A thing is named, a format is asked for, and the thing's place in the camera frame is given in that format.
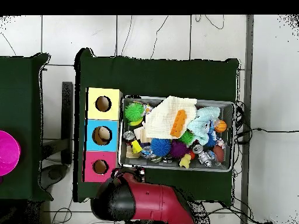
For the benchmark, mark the cream waffle cloth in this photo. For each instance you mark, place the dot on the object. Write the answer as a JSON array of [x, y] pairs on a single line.
[[161, 116]]

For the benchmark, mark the blue spiky ball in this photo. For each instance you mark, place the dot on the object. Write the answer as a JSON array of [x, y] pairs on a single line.
[[160, 147]]

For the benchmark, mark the orange plastic compartment tray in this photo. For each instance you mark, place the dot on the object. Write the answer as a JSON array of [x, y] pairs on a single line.
[[178, 123]]

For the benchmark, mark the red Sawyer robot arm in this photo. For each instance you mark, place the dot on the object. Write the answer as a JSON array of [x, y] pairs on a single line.
[[144, 200]]

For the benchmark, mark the wooden box with three holes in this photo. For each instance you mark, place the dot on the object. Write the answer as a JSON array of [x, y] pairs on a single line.
[[91, 140]]

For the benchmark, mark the large green spiky ball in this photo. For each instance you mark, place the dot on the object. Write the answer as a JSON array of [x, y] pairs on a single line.
[[133, 112]]

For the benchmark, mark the silver soda can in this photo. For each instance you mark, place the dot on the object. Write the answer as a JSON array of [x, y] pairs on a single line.
[[129, 135]]

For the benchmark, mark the purple spiky ball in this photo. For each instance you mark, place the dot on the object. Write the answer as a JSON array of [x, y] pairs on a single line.
[[178, 149]]

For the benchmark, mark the dark green table cloth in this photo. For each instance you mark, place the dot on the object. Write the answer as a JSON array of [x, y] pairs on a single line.
[[158, 77]]

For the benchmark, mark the mint green knitted cloth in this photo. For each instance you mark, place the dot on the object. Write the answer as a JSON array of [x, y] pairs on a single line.
[[198, 123]]

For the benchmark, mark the silver toy robot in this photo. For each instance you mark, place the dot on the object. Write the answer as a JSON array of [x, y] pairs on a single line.
[[202, 155]]

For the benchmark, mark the small orange basketball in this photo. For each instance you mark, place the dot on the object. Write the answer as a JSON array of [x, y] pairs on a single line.
[[220, 126]]

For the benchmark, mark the small brown football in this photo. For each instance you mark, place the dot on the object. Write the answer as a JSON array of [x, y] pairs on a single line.
[[218, 154]]

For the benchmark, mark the grey stand base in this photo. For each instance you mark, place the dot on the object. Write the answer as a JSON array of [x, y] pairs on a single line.
[[53, 173]]

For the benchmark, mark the dark green side table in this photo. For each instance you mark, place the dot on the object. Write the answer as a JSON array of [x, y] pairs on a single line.
[[18, 105]]

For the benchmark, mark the magenta round disc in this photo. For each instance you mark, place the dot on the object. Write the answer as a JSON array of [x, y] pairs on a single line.
[[8, 152]]

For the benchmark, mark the black upright post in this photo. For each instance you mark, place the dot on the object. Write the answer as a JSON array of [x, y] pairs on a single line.
[[67, 116]]

